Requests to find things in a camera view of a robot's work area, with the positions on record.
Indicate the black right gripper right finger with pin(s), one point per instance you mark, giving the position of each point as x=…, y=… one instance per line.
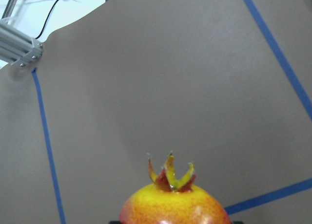
x=237, y=222

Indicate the red yellow pomegranate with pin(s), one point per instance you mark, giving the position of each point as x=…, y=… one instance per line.
x=168, y=200

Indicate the aluminium frame post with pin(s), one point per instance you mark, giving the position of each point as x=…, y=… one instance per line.
x=17, y=48

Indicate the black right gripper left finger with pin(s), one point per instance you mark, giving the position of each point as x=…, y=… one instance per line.
x=114, y=222

